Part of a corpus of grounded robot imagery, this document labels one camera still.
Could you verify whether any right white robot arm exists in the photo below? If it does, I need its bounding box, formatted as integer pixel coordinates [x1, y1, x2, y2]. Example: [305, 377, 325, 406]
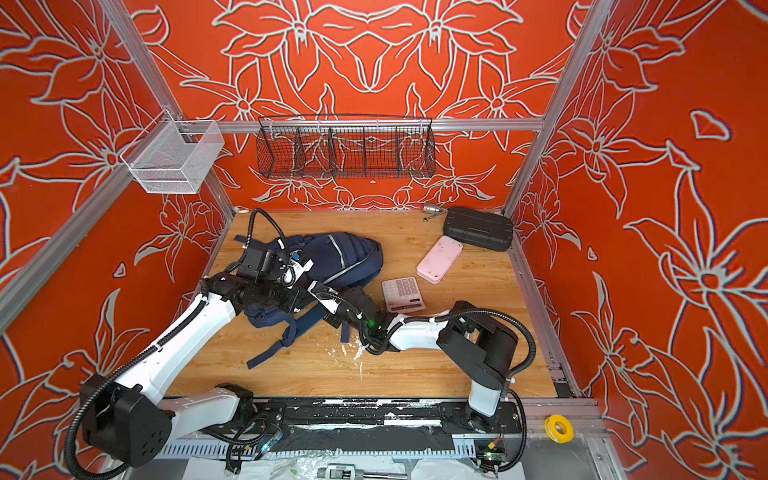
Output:
[308, 281, 537, 419]

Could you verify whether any silver metal socket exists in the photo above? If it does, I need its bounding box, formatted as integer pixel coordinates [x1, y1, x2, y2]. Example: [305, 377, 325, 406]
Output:
[423, 203, 444, 215]

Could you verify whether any yellow tape roll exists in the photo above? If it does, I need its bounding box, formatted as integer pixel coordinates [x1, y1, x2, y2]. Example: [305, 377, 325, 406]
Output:
[544, 414, 575, 444]

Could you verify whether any black hard plastic case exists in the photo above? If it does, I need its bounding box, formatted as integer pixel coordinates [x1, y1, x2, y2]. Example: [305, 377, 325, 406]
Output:
[443, 207, 514, 252]

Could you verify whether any white wire wall basket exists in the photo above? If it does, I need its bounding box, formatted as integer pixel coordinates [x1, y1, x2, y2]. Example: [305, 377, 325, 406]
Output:
[119, 110, 225, 195]

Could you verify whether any pink pencil case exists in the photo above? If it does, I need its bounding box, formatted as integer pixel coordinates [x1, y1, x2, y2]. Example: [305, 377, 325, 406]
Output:
[416, 235, 464, 284]

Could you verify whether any black wire wall basket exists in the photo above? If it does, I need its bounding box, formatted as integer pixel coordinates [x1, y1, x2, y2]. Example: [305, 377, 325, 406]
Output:
[256, 115, 437, 180]

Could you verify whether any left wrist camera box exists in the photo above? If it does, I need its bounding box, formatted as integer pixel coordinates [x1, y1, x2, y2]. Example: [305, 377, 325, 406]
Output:
[236, 246, 288, 281]

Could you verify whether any navy blue backpack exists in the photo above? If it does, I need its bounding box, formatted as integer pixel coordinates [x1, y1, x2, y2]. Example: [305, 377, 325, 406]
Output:
[244, 232, 383, 369]

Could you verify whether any white pink calculator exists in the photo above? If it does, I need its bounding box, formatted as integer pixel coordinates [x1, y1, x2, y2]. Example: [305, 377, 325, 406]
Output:
[381, 277, 426, 314]

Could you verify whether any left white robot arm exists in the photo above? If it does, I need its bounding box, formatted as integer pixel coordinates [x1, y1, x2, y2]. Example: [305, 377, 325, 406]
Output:
[64, 273, 308, 479]

